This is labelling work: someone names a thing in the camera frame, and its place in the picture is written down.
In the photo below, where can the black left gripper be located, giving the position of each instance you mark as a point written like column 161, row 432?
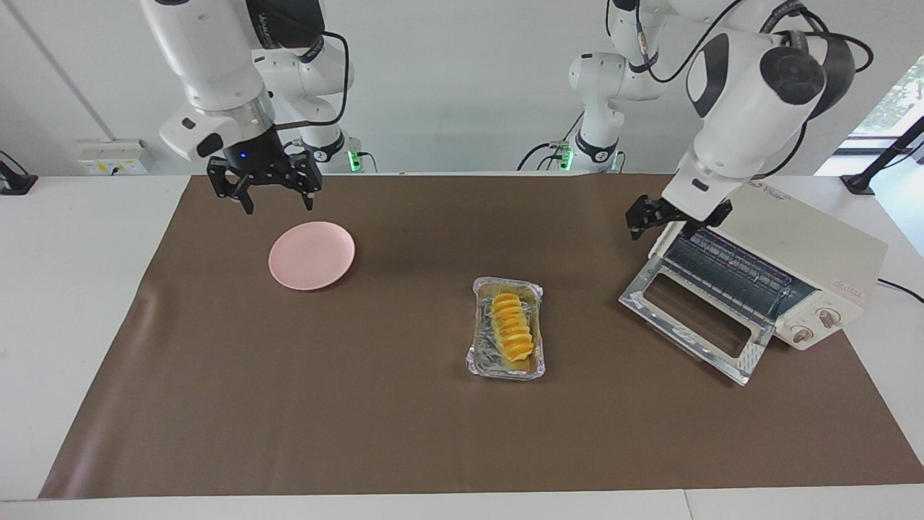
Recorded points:
column 653, row 211

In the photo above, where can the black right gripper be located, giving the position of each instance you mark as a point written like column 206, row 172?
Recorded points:
column 260, row 166

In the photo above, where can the yellow ridged bread loaf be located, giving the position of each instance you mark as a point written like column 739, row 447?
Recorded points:
column 514, row 328

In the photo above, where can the aluminium foil tray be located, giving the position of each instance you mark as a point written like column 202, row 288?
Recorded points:
column 482, row 361

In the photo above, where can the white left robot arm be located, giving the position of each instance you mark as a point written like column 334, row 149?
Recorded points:
column 736, row 123

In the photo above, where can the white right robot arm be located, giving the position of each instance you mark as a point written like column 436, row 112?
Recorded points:
column 209, row 58

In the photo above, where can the glass toaster oven door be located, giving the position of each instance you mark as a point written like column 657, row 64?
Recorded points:
column 650, row 285

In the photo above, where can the cream toaster oven body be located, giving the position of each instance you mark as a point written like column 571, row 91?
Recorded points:
column 816, row 253

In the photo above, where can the small cream oven knob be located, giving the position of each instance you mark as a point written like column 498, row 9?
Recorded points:
column 801, row 334

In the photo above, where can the large cream oven knob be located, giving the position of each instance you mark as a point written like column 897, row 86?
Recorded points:
column 829, row 318

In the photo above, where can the pink round plate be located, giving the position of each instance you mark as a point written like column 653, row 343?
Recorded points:
column 312, row 256

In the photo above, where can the black desk clamp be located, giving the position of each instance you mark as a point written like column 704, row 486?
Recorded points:
column 14, row 180

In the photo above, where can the brown table mat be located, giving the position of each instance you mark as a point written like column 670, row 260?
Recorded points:
column 462, row 433

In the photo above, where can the white wall socket box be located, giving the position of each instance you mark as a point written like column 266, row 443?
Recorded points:
column 115, row 157

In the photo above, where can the black desk mount stand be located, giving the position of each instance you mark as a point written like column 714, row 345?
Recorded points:
column 877, row 162

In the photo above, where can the window with white frame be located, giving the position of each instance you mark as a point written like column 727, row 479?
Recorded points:
column 899, row 101

